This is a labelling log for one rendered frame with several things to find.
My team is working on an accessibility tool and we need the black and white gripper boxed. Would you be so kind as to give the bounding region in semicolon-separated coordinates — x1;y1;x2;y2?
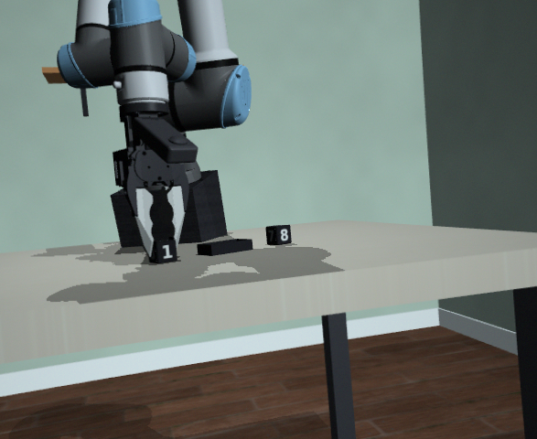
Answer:
113;102;189;257

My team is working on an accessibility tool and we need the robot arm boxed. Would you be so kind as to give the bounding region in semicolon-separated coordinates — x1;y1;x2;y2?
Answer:
57;0;252;183

